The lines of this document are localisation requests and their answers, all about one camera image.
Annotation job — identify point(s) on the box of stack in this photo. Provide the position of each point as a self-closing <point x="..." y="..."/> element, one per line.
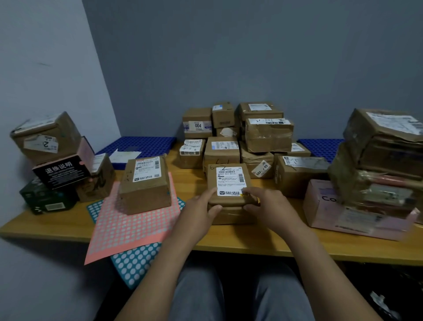
<point x="145" y="195"/>
<point x="360" y="132"/>
<point x="231" y="215"/>

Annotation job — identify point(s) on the pink dot sticker sheet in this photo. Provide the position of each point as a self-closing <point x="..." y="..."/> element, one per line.
<point x="132" y="231"/>

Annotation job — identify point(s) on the black and pink box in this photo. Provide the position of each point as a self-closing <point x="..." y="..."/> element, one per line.
<point x="59" y="173"/>

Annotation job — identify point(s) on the small brown printed box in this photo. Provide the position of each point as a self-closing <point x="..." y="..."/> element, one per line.
<point x="99" y="185"/>

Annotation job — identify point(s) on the person's right forearm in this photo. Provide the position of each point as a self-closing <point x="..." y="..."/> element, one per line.
<point x="330" y="281"/>

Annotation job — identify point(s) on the person's left hand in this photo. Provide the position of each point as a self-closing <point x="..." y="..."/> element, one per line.
<point x="195" y="218"/>

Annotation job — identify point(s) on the person's grey trousers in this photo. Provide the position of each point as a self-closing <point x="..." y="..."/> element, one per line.
<point x="198" y="294"/>

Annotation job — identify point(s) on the dark green box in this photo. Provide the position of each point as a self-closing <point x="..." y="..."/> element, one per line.
<point x="36" y="198"/>

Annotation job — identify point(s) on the pile of brown parcels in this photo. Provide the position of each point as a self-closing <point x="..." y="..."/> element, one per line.
<point x="267" y="139"/>

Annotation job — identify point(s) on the taped box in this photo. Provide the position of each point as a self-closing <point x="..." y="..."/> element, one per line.
<point x="343" y="185"/>

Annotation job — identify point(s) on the person's right hand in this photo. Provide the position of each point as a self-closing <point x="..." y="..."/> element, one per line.
<point x="274" y="211"/>

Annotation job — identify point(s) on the person's left forearm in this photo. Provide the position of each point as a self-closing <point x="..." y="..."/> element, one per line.
<point x="158" y="284"/>

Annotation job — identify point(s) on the teal sticker sheet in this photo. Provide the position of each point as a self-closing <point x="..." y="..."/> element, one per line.
<point x="135" y="264"/>

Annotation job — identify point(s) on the white paper note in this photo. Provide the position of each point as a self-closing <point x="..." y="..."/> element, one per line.
<point x="122" y="156"/>

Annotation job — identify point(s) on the blue plastic grid pallet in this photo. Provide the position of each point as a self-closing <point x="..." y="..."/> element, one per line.
<point x="155" y="147"/>
<point x="320" y="148"/>

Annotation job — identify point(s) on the large pink box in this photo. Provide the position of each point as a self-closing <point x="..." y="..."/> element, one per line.
<point x="320" y="211"/>

